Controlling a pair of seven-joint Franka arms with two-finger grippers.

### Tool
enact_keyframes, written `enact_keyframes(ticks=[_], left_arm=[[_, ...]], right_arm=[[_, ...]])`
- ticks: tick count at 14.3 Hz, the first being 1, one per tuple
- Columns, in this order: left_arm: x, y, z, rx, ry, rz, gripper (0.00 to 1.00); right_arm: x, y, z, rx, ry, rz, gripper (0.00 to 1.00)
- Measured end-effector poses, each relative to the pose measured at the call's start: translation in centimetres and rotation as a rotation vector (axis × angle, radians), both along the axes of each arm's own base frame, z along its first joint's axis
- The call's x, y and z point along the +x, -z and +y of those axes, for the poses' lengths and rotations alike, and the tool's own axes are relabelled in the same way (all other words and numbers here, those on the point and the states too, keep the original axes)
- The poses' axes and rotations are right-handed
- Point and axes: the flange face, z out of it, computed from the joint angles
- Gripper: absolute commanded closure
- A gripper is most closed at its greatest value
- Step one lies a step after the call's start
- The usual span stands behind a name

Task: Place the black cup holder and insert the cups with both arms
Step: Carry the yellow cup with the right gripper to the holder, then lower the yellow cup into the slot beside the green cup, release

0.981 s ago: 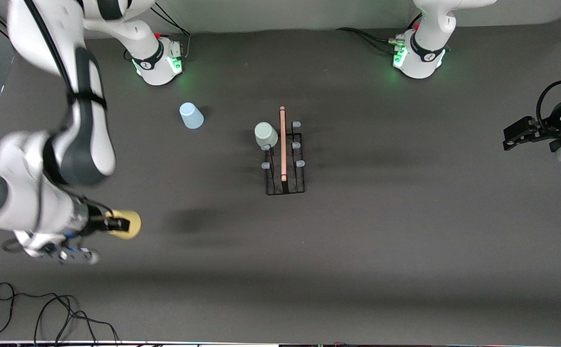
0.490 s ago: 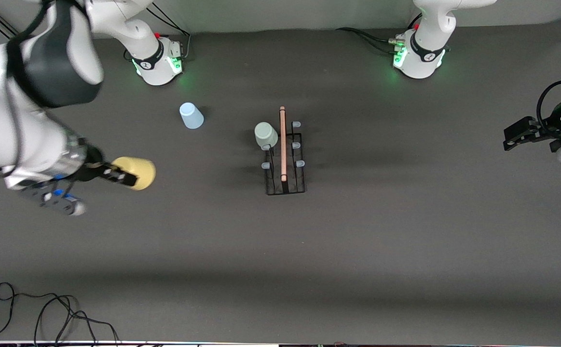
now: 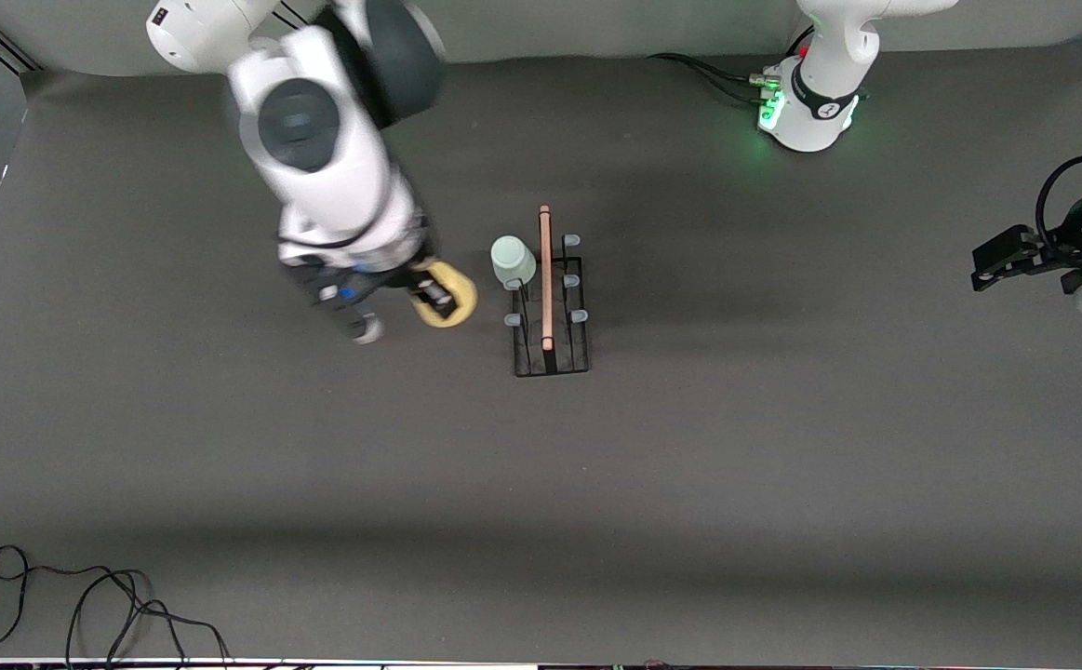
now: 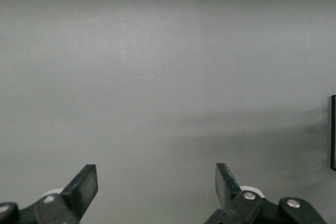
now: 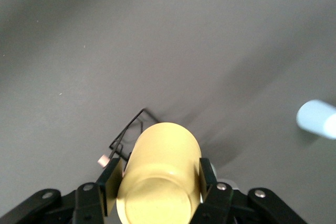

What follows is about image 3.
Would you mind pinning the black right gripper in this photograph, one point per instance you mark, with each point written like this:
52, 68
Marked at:
413, 276

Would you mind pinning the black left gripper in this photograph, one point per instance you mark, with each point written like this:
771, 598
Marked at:
1054, 251

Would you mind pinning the yellow plastic cup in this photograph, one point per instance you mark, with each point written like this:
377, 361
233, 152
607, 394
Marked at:
461, 296

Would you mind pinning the pale green plastic cup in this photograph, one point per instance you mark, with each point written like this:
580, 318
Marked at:
513, 261

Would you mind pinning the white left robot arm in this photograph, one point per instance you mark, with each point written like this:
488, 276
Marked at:
820, 93

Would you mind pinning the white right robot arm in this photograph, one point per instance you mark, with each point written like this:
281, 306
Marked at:
317, 158

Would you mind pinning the dark grey table mat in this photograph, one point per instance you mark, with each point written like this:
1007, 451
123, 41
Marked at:
689, 521

